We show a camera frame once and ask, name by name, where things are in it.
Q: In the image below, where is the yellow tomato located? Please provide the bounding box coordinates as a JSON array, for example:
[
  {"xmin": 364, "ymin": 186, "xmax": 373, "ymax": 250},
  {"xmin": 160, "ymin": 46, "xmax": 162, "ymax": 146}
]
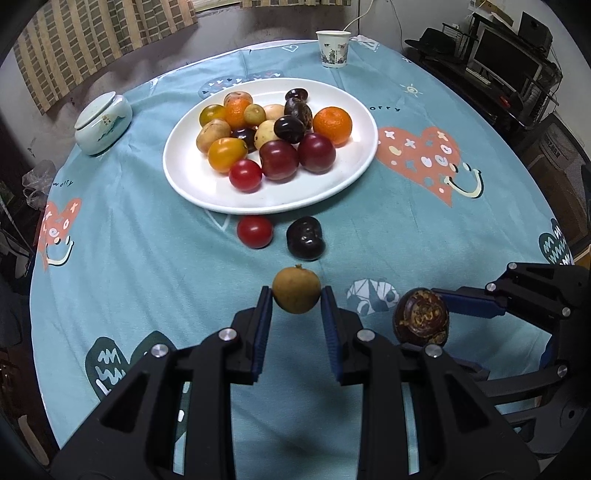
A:
[{"xmin": 208, "ymin": 137, "xmax": 249, "ymax": 174}]

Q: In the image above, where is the dark brown mottled fruit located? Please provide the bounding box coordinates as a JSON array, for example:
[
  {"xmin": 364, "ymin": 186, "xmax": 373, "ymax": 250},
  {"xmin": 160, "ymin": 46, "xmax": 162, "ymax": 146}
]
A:
[{"xmin": 392, "ymin": 288, "xmax": 450, "ymax": 348}]

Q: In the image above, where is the tan longan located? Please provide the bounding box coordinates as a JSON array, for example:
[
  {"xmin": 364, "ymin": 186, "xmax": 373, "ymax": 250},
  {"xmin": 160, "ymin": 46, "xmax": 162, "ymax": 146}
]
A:
[{"xmin": 272, "ymin": 264, "xmax": 321, "ymax": 315}]

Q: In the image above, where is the red tomato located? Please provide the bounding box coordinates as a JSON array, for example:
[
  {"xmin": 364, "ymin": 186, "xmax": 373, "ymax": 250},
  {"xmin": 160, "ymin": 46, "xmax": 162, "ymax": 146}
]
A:
[
  {"xmin": 229, "ymin": 159, "xmax": 263, "ymax": 193},
  {"xmin": 237, "ymin": 215, "xmax": 274, "ymax": 249}
]

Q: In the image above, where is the computer monitor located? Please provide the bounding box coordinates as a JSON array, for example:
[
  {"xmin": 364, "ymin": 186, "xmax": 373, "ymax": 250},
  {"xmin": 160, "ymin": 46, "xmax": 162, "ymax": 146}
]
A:
[{"xmin": 466, "ymin": 21, "xmax": 546, "ymax": 88}]

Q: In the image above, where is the clear plastic bag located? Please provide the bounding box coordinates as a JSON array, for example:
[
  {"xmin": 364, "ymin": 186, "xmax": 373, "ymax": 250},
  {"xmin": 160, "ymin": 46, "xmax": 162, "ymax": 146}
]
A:
[{"xmin": 22, "ymin": 159, "xmax": 58, "ymax": 208}]

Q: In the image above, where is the tan cardboard box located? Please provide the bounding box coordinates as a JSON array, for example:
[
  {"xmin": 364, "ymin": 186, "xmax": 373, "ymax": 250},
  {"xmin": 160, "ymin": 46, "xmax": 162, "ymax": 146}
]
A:
[{"xmin": 467, "ymin": 0, "xmax": 514, "ymax": 25}]

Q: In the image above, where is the yellow-green tomato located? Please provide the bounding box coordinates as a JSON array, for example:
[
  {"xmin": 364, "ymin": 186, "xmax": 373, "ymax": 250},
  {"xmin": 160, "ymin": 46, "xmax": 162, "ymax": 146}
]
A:
[{"xmin": 199, "ymin": 104, "xmax": 226, "ymax": 127}]

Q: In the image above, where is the pale yellow fruit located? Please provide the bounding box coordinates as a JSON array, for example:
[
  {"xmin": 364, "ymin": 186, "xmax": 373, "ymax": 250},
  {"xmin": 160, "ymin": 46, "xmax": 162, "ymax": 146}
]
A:
[{"xmin": 253, "ymin": 119, "xmax": 278, "ymax": 147}]

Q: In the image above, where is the black speaker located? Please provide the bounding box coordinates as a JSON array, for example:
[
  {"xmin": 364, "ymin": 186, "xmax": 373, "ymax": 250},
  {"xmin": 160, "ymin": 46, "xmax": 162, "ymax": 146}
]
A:
[{"xmin": 519, "ymin": 11, "xmax": 553, "ymax": 51}]

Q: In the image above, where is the small dark purple plum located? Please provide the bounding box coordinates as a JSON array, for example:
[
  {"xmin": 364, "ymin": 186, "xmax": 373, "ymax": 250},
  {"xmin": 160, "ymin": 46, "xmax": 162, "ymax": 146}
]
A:
[{"xmin": 230, "ymin": 127, "xmax": 258, "ymax": 153}]

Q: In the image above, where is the black desk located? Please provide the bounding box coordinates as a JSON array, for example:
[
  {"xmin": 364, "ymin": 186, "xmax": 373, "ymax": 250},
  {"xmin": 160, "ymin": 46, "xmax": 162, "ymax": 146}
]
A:
[{"xmin": 404, "ymin": 28, "xmax": 568, "ymax": 144}]

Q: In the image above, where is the checked beige curtain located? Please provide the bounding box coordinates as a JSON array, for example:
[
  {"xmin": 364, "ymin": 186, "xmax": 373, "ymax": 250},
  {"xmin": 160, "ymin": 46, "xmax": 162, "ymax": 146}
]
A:
[
  {"xmin": 13, "ymin": 0, "xmax": 199, "ymax": 116},
  {"xmin": 239, "ymin": 0, "xmax": 354, "ymax": 9}
]

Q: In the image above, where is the blue printed tablecloth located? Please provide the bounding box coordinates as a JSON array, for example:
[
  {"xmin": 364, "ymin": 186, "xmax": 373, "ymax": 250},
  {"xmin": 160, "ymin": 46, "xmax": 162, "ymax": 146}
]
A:
[{"xmin": 28, "ymin": 39, "xmax": 575, "ymax": 480}]

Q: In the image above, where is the black hat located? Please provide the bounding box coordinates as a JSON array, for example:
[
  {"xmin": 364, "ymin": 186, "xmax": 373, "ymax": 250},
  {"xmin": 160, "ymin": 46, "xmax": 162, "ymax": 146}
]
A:
[{"xmin": 405, "ymin": 28, "xmax": 462, "ymax": 58}]

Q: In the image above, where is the white oval plate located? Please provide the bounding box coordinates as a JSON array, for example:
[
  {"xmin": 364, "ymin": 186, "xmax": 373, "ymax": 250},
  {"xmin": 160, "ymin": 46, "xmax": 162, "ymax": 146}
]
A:
[{"xmin": 163, "ymin": 78, "xmax": 379, "ymax": 214}]

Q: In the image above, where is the white ceramic lidded jar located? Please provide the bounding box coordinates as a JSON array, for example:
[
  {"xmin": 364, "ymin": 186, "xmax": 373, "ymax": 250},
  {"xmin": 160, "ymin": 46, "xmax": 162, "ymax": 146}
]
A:
[{"xmin": 74, "ymin": 92, "xmax": 133, "ymax": 156}]

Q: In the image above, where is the white power cable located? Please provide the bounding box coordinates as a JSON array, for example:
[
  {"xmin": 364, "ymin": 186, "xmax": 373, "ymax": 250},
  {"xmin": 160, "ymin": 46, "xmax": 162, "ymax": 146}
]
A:
[{"xmin": 344, "ymin": 0, "xmax": 393, "ymax": 38}]

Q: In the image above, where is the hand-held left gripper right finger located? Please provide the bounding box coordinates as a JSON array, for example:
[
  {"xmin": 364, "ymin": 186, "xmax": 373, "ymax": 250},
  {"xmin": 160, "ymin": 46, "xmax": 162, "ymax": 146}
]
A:
[{"xmin": 321, "ymin": 286, "xmax": 541, "ymax": 480}]

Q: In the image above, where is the large mandarin orange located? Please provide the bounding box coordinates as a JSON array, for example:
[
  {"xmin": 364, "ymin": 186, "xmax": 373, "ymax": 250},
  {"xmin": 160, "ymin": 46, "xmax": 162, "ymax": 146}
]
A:
[{"xmin": 313, "ymin": 106, "xmax": 353, "ymax": 147}]

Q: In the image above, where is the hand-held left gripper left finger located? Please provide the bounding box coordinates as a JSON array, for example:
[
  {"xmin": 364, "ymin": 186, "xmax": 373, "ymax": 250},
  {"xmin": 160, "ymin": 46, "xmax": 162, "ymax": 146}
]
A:
[{"xmin": 48, "ymin": 286, "xmax": 273, "ymax": 480}]

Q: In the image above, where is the printed paper cup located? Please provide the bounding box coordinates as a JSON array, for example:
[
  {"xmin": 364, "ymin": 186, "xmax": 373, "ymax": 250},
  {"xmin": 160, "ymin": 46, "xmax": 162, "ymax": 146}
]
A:
[{"xmin": 316, "ymin": 30, "xmax": 351, "ymax": 69}]

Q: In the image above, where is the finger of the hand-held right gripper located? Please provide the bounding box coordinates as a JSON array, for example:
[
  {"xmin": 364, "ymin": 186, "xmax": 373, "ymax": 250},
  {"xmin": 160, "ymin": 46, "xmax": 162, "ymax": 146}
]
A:
[
  {"xmin": 450, "ymin": 357, "xmax": 575, "ymax": 418},
  {"xmin": 431, "ymin": 262, "xmax": 591, "ymax": 334}
]

